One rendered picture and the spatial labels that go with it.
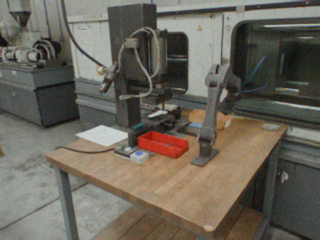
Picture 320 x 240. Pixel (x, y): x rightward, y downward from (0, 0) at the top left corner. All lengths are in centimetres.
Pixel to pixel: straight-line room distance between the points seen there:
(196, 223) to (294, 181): 123
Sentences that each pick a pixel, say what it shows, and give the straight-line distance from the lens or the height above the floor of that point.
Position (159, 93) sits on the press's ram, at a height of 116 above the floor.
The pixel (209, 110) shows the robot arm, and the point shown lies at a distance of 127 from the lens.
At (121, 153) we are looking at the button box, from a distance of 134.
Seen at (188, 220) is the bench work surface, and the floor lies 90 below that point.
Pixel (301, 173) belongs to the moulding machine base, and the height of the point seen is 57.
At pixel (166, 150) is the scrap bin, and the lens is 132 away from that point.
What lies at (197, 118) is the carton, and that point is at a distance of 174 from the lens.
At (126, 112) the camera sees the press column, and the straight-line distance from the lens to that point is 170.
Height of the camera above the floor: 152
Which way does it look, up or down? 20 degrees down
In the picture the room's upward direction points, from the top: 2 degrees counter-clockwise
